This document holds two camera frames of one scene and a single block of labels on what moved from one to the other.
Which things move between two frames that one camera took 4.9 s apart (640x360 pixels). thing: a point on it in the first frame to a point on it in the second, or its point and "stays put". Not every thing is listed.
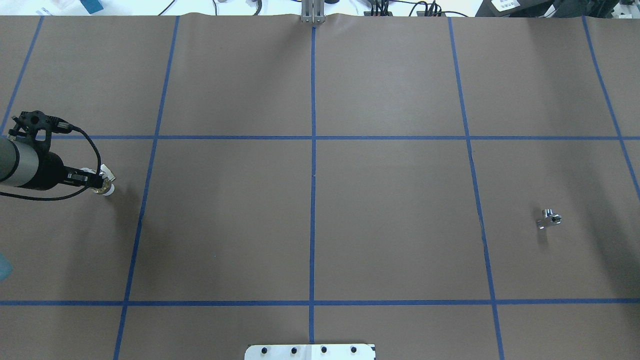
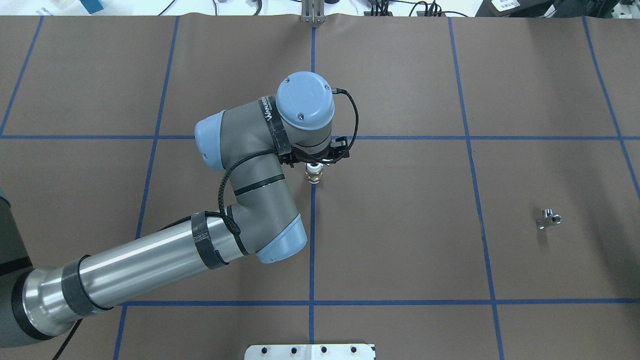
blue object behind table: (92, 6) stays put
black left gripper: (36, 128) to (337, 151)
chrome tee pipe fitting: (548, 217) stays put
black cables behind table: (380, 8) stays put
